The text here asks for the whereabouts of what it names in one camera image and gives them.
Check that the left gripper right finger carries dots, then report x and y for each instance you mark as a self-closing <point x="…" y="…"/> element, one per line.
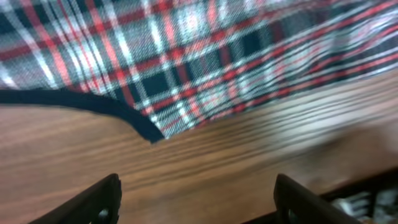
<point x="294" y="200"/>

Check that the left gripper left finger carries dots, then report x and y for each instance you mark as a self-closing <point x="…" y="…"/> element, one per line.
<point x="98" y="204"/>

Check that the plaid sleeveless shirt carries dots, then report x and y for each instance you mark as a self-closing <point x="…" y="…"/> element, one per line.
<point x="168" y="66"/>

